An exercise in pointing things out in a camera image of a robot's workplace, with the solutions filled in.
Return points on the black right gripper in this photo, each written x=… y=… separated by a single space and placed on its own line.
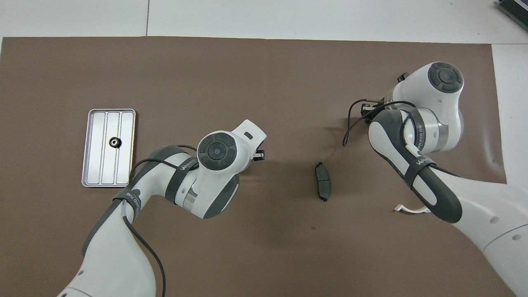
x=379 y=107

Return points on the small black bearing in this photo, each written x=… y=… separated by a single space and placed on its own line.
x=114 y=142

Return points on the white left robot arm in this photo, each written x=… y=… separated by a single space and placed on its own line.
x=115 y=255

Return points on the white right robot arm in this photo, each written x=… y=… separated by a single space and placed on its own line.
x=437 y=107

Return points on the silver metal tray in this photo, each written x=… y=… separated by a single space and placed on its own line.
x=103 y=165

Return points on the short dark brake pad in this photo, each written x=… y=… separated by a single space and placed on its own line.
x=402 y=77

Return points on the long dark brake pad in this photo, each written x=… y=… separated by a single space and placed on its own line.
x=323 y=181

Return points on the brown table mat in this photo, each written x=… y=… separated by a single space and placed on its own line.
x=227 y=82

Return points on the grey finned device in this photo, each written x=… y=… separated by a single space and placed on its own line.
x=513 y=10

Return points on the white curved plastic bracket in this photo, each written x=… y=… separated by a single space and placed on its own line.
x=406 y=209

